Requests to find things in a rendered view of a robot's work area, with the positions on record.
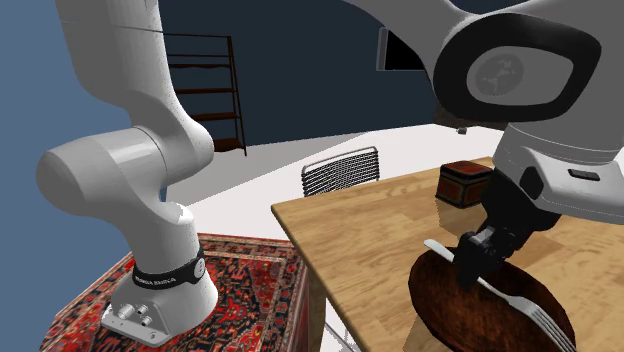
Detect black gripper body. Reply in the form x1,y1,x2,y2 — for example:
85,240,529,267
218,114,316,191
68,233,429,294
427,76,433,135
479,167,563,248

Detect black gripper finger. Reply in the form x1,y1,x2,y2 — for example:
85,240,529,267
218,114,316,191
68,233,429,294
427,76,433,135
452,230,499,294
491,227,527,275

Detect dark brown round plate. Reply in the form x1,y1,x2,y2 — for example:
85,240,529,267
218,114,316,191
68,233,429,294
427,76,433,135
407,246,577,352

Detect red and black box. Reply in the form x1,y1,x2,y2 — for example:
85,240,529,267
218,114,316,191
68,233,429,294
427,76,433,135
434,160,495,210

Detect silver fork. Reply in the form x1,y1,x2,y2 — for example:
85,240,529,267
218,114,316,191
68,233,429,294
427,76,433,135
422,238,579,352

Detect wooden table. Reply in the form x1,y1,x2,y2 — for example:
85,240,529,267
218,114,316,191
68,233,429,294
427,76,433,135
270,155,624,352

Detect white framed dark window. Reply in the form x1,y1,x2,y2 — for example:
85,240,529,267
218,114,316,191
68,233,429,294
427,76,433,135
374,26,431,73

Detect red patterned robot stand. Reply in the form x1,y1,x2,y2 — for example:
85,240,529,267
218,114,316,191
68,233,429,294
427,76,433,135
38,232,324,352

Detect dark wooden shelf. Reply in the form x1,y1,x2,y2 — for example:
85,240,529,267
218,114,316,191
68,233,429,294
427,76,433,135
163,32,248,158

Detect metal wire chair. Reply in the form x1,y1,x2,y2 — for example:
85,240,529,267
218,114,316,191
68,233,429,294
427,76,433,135
300,145,381,198

